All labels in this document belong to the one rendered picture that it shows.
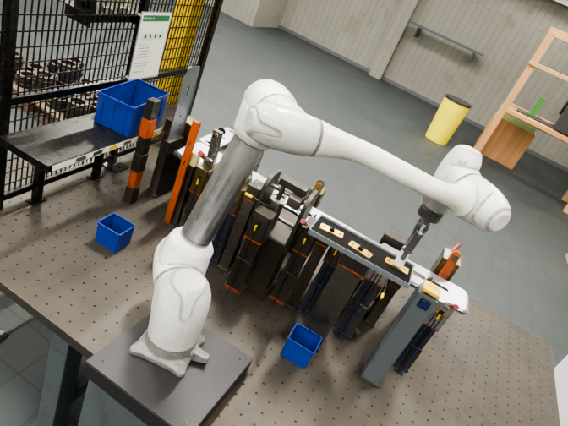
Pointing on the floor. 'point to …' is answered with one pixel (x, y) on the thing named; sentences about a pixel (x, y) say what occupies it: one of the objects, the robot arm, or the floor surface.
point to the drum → (447, 119)
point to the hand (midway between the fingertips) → (402, 257)
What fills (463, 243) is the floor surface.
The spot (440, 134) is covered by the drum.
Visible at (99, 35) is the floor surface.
